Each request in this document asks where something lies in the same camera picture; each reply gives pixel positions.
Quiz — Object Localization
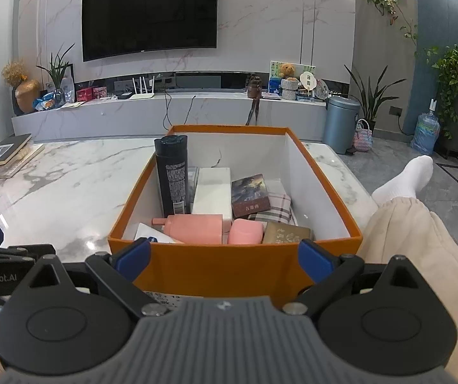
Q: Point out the black television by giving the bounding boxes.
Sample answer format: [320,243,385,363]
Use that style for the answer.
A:
[82,0,218,62]

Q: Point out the long white box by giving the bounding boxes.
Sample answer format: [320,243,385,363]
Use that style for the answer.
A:
[191,167,233,220]

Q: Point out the gold vase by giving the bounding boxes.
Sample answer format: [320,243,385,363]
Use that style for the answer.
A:
[14,79,41,113]

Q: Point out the clear plastic jug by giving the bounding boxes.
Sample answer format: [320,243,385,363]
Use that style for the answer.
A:
[62,74,75,103]

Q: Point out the blue snack bag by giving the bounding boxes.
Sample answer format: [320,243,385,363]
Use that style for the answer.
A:
[33,92,62,112]

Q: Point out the clear plastic box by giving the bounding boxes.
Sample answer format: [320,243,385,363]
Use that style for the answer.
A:
[187,167,200,213]

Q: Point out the white marble television cabinet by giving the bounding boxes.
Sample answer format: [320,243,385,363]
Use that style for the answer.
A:
[12,92,328,143]

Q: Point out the grey knitted pot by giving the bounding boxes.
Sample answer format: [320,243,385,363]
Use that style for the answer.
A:
[280,79,298,100]

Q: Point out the black bottle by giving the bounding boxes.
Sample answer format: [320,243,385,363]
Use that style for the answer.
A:
[154,135,192,217]

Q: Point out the white round hand fan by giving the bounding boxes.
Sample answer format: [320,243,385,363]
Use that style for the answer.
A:
[299,71,318,97]

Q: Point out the white router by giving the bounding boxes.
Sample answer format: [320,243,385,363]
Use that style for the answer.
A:
[129,75,155,100]

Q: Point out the green trailing pothos plant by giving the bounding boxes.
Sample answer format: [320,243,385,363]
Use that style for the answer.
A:
[427,45,458,139]

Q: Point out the green grass-leaf plant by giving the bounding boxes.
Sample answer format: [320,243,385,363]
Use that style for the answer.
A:
[36,43,75,91]

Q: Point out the green picture card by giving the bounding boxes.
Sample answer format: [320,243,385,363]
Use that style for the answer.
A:
[269,61,317,97]

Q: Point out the hanging vine plant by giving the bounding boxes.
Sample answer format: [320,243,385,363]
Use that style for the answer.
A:
[365,0,418,57]

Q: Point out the tall leafy potted plant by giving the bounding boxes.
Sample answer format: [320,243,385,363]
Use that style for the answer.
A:
[344,64,395,131]

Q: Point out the blue grey trash can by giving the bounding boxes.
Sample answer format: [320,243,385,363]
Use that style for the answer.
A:
[324,96,361,155]

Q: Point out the brown bag with strap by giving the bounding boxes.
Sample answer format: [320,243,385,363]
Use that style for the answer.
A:
[246,75,262,126]

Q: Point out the dried yellow flowers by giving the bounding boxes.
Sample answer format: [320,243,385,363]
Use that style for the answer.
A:
[1,61,28,88]

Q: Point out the dark hardcover book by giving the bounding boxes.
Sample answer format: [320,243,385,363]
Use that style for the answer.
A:
[0,134,33,169]

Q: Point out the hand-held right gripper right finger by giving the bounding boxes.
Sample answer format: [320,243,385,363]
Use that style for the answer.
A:
[280,239,438,317]

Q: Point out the pink bottle with orange cap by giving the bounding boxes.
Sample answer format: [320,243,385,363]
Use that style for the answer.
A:
[228,219,264,246]

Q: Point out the black cable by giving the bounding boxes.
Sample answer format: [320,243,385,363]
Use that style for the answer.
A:
[163,90,196,131]

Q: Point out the stack of books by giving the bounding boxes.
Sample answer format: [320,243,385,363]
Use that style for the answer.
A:
[0,143,46,179]

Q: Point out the person's white sock foot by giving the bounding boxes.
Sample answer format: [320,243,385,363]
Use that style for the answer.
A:
[372,155,434,209]

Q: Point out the blue water jug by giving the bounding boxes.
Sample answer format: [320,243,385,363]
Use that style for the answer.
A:
[411,99,441,156]

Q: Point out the illustrated dark book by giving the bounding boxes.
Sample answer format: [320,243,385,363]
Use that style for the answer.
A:
[231,174,272,220]

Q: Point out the pastel woven bag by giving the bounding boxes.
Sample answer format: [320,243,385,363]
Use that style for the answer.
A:
[353,119,374,153]

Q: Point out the orange cardboard box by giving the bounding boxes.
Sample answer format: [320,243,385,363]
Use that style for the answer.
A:
[108,125,363,308]

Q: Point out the gold brown cube box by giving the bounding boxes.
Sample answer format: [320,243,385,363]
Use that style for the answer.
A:
[262,223,313,245]

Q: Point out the pink bottle with small spout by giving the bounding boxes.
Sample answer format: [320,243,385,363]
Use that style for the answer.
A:
[152,214,224,244]

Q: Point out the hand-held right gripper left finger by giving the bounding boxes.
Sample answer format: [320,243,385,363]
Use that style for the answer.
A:
[13,238,170,319]

